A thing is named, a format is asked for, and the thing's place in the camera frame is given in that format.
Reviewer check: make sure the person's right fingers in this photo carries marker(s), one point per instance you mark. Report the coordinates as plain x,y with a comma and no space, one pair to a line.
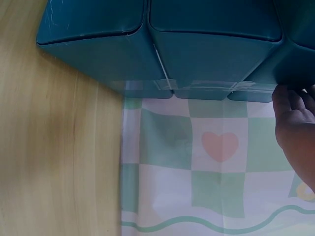
286,98

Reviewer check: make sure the person's right hand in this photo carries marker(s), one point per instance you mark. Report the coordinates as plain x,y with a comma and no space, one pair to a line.
297,137

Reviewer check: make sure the teal plastic bin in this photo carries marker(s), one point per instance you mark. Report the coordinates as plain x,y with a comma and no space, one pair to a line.
297,61
103,56
211,56

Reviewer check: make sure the green checked heart cloth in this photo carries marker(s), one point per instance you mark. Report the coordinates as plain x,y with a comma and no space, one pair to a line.
197,177

